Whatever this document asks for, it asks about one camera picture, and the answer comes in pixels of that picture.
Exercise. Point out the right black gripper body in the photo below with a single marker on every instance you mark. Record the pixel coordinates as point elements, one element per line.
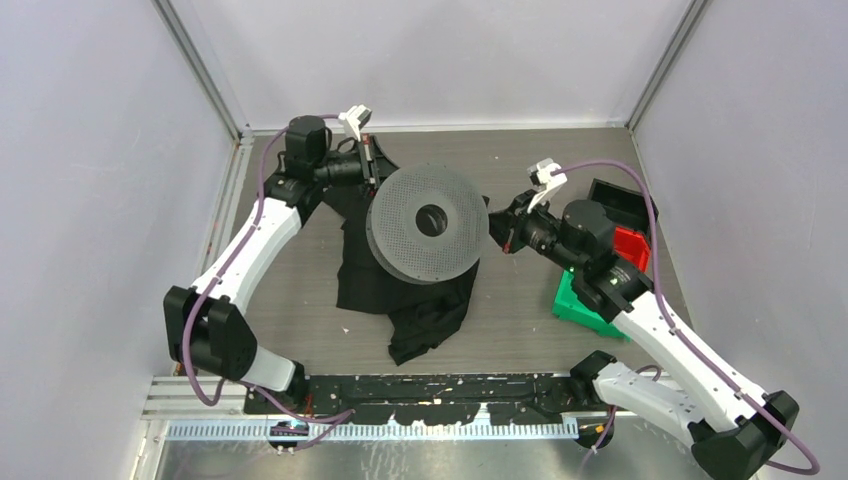
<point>541,233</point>

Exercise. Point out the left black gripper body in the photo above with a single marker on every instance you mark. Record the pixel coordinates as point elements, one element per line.
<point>349,169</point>

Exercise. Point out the grey plastic cable spool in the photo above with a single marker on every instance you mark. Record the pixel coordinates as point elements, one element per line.
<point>427,224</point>

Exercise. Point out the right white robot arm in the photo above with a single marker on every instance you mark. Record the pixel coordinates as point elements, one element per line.
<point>731,425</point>

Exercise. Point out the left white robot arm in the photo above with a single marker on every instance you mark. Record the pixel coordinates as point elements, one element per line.
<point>205,324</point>

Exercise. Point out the red plastic bin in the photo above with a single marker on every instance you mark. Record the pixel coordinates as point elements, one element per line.
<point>633,246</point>

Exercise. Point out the black plastic bin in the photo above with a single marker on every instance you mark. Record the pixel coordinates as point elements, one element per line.
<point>623,206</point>

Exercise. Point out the green plastic bin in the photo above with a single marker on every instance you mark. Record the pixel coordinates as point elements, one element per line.
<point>567,307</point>

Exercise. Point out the black cloth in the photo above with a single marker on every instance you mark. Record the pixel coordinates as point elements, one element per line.
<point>422,316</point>

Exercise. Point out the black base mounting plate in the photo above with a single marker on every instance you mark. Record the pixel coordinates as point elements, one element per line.
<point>450,399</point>

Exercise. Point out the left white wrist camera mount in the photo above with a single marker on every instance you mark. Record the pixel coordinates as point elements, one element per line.
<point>353,120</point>

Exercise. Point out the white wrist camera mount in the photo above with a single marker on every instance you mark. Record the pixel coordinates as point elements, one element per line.
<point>547,178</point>
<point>353,120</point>

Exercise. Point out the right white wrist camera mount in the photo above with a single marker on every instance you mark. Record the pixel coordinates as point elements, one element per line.
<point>547,178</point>

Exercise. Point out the white slotted cable duct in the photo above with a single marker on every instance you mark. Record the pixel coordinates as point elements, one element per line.
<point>292,430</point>

